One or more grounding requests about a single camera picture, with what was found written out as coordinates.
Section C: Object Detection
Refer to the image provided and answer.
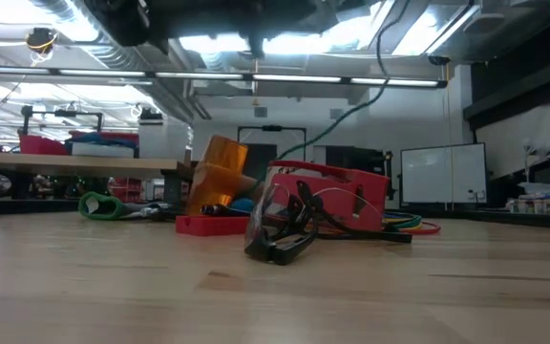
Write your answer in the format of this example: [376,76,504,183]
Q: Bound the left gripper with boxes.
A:
[159,0,367,59]

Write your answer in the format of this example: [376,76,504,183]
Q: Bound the black and blue screwdriver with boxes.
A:
[201,197,257,218]

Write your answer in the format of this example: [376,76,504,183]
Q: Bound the overhead light bar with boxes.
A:
[0,65,449,90]

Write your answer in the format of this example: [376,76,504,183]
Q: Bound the yellow cable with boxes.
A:
[503,181,550,216]

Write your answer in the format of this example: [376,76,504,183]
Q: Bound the whiteboard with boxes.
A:
[400,141,488,205]

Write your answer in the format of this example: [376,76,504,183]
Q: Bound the black machine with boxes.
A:
[325,145,396,202]

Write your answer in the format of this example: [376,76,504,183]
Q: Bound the thin pale hanging cord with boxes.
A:
[444,61,455,206]

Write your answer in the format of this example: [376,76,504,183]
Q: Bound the white box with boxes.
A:
[71,141,136,159]

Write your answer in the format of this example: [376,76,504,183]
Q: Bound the black safety glasses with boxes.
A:
[243,180,413,267]

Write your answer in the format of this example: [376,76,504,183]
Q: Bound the red tape dispenser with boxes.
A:
[267,160,391,233]

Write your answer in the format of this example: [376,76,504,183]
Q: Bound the black gantry frame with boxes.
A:
[236,124,307,182]

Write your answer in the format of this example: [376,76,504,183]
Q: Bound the ceiling cord reel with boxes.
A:
[25,27,59,54]

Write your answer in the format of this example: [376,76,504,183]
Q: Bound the red bit holder block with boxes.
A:
[175,214,252,238]

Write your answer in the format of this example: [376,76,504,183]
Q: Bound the blue cloth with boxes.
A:
[67,132,138,147]

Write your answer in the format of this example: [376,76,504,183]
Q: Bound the wooden workbench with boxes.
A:
[0,151,201,211]

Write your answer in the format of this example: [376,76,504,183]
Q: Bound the background robot rig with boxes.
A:
[19,104,105,136]

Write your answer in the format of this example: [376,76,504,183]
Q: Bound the small red bin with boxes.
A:
[18,133,70,157]

